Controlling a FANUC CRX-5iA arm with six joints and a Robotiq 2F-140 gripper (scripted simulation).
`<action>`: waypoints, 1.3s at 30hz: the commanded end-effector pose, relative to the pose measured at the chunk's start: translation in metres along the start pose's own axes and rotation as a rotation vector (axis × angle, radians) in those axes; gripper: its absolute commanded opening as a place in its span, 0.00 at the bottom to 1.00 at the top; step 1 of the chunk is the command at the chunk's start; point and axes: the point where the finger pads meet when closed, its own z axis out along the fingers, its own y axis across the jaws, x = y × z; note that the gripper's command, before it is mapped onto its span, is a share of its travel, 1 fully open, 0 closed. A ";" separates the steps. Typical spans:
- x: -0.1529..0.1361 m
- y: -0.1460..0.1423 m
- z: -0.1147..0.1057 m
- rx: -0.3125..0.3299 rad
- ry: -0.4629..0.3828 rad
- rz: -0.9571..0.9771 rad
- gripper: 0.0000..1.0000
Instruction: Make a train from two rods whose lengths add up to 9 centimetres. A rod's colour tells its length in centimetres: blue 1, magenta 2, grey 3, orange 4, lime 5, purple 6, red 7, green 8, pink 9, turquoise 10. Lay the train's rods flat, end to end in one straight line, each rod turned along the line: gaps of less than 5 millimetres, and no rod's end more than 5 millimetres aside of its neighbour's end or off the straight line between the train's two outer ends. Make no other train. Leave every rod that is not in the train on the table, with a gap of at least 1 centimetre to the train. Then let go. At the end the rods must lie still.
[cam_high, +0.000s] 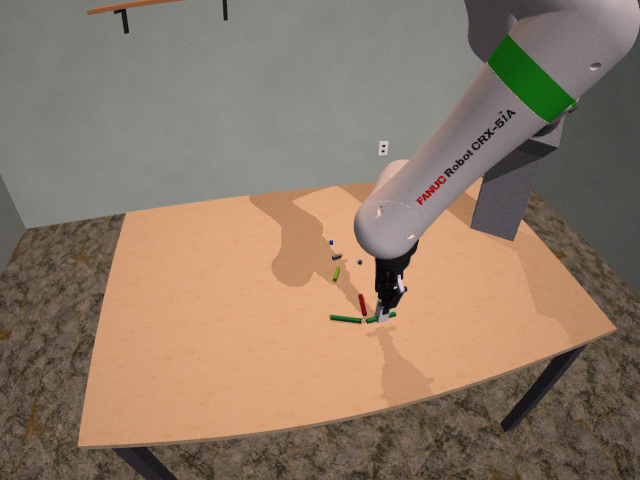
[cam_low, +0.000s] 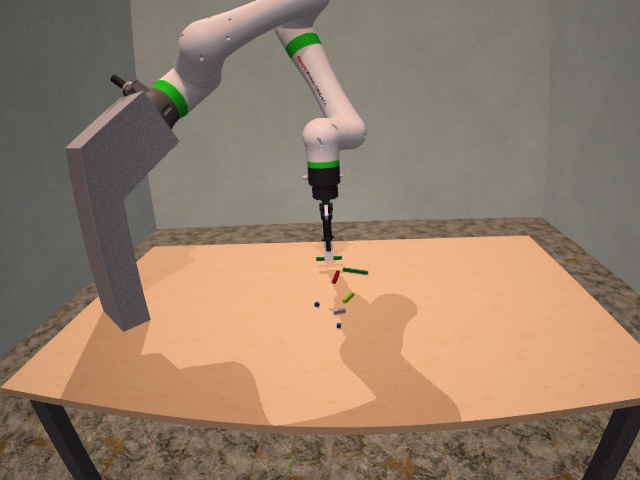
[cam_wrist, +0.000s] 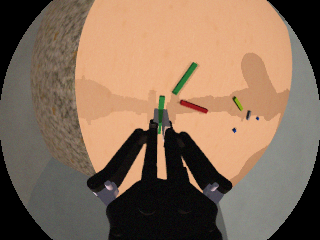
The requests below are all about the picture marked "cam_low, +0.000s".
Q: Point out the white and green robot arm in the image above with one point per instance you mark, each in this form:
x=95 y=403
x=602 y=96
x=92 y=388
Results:
x=205 y=44

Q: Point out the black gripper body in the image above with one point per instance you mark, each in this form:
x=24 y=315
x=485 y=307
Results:
x=325 y=194

